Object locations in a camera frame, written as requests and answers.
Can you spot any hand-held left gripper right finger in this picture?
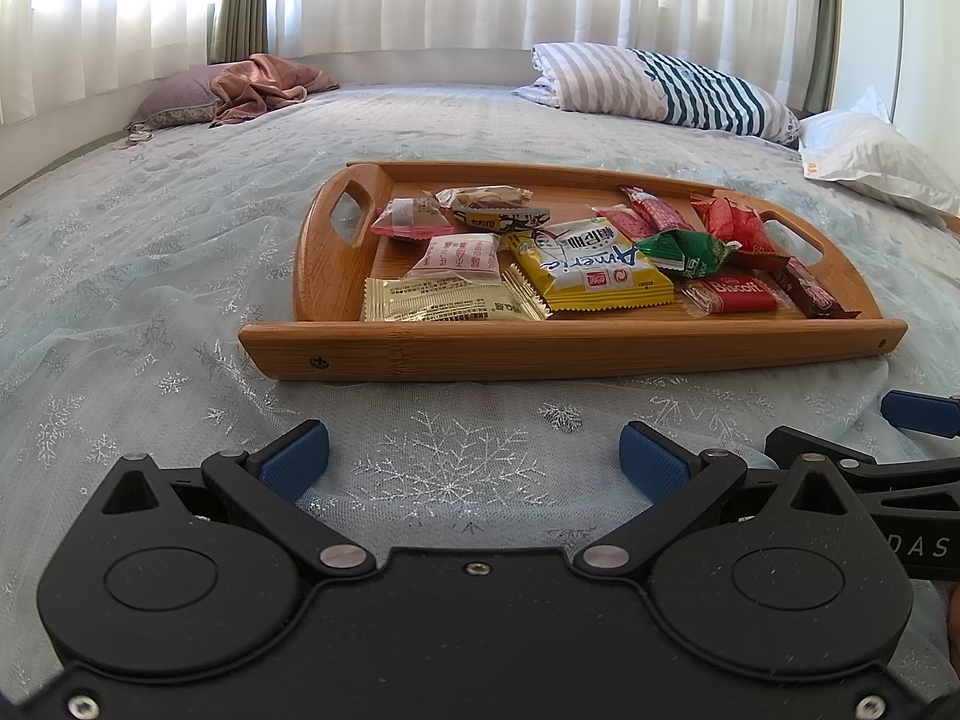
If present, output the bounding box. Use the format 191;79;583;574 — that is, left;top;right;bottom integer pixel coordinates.
574;420;863;578

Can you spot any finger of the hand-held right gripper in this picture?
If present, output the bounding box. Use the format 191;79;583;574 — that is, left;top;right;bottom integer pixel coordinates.
765;426;960;497
881;390;960;440

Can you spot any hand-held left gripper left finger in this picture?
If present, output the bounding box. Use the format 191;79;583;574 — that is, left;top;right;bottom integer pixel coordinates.
97;420;376;580

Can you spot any brown stick snack packet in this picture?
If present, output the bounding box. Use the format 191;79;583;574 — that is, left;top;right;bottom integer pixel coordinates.
763;257;865;320

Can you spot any wooden tray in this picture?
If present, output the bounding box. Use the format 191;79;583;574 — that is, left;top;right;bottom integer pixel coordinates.
238;160;908;382

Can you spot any red biscuit packet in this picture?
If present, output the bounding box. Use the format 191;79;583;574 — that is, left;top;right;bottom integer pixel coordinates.
681;274;797;317

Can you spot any yellow cracker packet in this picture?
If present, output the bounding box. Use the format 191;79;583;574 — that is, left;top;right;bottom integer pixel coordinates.
505;216;677;313

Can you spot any green snack packet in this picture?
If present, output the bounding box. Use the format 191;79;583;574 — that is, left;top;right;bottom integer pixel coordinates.
634;228;741;281

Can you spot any gold packet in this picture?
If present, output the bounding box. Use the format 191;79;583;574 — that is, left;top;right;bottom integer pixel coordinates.
362;268;557;323

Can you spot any red puffed snack bag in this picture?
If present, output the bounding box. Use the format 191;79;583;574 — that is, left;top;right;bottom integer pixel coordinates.
688;196;790;272

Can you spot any red long stick packet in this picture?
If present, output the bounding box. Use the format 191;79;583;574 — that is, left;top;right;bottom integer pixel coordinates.
617;185;692;235

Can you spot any white red-print small packet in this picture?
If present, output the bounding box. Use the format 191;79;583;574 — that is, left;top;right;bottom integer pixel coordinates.
407;232;503;286

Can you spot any pink small packet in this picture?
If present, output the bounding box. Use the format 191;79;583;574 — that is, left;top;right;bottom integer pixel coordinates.
370;196;456;241

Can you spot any beige black snack packet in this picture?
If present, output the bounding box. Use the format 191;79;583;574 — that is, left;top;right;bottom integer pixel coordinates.
452;203;554;235

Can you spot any clear cream cookie packet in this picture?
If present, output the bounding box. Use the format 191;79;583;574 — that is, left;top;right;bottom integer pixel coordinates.
433;185;535;212

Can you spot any white pillow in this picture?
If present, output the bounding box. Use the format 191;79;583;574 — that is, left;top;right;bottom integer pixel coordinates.
799;86;960;230

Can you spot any striped folded duvet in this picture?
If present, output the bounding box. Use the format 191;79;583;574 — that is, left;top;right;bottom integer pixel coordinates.
512;43;802;143

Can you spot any pink blanket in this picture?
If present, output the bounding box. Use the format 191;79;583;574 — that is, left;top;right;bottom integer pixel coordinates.
208;54;340;128

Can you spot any purple pillow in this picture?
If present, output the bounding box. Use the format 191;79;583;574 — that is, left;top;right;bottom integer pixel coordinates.
124;64;227;133

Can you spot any green drape curtain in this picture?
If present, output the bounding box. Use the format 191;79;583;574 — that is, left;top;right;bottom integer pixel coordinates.
214;0;280;66
806;0;842;115

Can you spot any white sheer curtain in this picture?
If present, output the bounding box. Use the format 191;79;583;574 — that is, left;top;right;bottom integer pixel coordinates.
0;0;227;126
270;0;827;85

